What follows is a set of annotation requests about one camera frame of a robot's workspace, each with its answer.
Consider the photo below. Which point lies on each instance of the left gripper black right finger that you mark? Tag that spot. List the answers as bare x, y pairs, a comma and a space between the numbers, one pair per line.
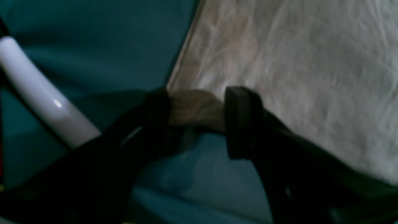
304, 183

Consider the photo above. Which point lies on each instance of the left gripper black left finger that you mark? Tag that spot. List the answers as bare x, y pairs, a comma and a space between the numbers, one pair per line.
93, 184

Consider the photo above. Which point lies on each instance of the beige T-shirt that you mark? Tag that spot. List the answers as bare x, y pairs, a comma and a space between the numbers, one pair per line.
327, 68

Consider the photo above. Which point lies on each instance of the white marker pen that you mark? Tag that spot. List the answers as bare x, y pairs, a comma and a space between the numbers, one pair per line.
46, 101

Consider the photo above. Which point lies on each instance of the blue table cloth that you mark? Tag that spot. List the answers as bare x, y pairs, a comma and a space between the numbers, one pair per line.
105, 56

